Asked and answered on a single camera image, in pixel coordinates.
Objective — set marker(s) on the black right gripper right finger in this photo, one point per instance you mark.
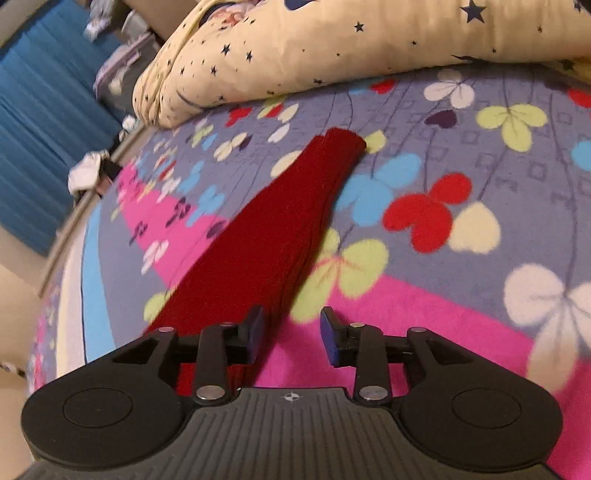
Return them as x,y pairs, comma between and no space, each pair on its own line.
367,349

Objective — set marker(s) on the clear plastic storage box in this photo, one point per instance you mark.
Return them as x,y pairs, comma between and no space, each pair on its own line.
116,78

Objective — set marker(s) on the dark red knit sweater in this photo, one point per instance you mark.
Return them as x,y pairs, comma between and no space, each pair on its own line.
265,253

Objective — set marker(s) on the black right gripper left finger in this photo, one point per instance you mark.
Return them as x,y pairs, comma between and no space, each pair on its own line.
196,366

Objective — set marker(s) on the colourful floral fleece blanket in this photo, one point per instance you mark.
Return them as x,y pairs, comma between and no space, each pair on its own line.
469,214

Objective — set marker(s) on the blue window curtain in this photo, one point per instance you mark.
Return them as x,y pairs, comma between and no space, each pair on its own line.
49,118

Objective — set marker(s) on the cream star-print duvet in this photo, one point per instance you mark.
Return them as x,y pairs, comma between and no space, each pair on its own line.
227,52

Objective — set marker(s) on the white crumpled cloth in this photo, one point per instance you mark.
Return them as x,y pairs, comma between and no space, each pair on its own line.
85,174

